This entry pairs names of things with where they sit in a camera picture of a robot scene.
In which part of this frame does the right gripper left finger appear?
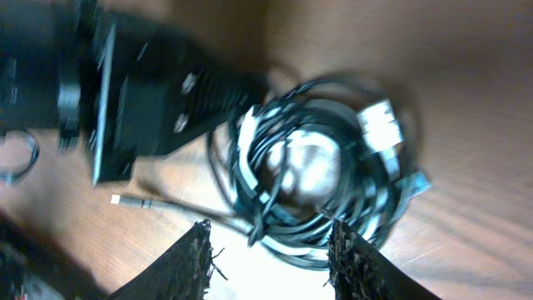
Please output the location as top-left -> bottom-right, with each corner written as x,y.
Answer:
108,219 -> 223,300

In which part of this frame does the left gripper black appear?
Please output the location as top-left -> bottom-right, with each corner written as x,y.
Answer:
88,12 -> 267,185

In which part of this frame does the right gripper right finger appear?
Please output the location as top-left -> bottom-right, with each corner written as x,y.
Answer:
328,220 -> 440,300

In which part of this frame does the black USB cable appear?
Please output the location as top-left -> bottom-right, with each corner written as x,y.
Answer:
110,77 -> 432,272

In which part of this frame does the white USB cable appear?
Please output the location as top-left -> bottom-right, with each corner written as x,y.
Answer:
235,98 -> 405,197

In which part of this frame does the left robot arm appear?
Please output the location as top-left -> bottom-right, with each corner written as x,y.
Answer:
1,1 -> 267,185

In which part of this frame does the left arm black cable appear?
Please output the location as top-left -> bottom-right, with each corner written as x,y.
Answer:
0,129 -> 41,184

